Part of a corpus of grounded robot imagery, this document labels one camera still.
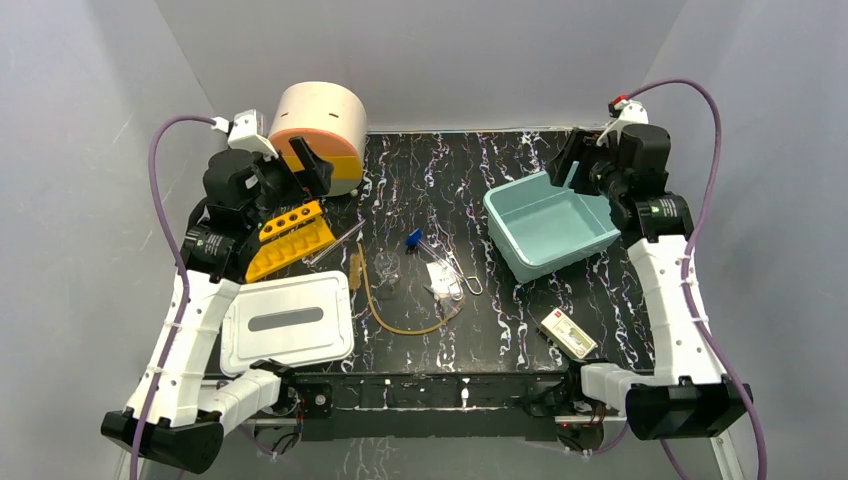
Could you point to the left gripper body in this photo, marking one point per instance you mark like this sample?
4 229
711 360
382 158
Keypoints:
282 172

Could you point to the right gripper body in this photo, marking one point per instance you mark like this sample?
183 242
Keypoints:
594 173

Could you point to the yellow test tube rack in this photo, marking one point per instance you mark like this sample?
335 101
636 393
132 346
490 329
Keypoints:
289 237

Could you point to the teal plastic bin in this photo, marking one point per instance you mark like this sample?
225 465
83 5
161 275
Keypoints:
539 228

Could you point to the glass test tube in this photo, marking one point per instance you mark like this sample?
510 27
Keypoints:
318 257

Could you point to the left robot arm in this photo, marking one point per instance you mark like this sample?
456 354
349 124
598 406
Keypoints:
258 216

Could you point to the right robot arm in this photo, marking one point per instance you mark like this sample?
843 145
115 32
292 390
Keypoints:
689 393

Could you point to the cream orange cylindrical container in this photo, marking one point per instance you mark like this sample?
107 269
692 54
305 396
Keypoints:
333 122

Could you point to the brown test tube brush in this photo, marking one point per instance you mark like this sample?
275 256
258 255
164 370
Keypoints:
355 272

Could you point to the white bin lid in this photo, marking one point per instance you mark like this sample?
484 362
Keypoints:
298 321

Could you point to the white red box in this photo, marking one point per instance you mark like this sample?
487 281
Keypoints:
567 335

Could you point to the white paper packet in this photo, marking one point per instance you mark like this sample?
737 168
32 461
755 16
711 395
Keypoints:
441 279

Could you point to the tan rubber tube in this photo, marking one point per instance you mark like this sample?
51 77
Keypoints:
407 308

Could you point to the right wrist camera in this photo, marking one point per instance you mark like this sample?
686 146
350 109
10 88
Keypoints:
623 112

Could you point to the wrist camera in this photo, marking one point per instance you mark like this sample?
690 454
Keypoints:
248 133
623 112

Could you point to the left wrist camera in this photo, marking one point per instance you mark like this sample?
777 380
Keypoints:
248 133

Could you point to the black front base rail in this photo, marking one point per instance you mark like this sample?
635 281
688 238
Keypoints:
541 406

